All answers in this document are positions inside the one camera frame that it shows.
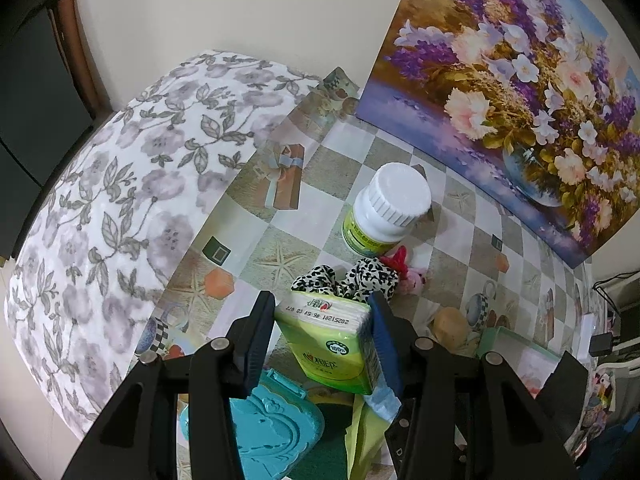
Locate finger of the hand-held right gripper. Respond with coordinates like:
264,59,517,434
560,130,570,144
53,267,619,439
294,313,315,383
537,350,596,443

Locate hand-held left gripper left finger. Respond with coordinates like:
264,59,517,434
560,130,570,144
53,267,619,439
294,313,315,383
60,290,277,480

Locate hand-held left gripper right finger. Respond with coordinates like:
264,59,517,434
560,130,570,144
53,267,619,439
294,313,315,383
368,291,576,480

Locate white tray with teal rim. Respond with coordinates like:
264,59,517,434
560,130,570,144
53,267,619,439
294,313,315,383
475,326,601,463

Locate green tissue packet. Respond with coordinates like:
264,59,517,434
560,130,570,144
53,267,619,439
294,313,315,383
274,294,381,395

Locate light green cloth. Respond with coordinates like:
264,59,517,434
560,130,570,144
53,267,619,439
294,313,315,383
344,394,397,480

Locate green scouring pad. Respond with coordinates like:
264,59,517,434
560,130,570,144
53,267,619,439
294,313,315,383
300,400,355,480

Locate blue face mask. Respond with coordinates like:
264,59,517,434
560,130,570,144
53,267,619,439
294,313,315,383
364,384,402,422

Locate beige round sponge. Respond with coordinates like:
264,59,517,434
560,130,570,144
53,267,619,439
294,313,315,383
431,306,484,354

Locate small red pink toy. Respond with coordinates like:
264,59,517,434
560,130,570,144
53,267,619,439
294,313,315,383
379,246,431,295

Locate leopard print scrunchie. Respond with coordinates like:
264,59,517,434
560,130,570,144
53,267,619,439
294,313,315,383
291,257,401,304

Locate teal plastic box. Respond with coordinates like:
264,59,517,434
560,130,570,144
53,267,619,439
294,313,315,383
180,367,326,480

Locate white pill bottle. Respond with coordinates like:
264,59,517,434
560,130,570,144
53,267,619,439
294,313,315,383
342,162,433,257

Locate grey floral blanket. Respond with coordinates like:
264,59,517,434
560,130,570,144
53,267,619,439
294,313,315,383
4,50,323,442

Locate flower painting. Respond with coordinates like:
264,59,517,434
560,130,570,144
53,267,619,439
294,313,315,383
357,0,640,268

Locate dark cabinet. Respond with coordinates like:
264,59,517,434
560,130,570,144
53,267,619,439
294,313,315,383
0,0,110,261

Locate black cable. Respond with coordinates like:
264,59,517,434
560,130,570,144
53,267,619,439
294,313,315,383
592,271,640,312

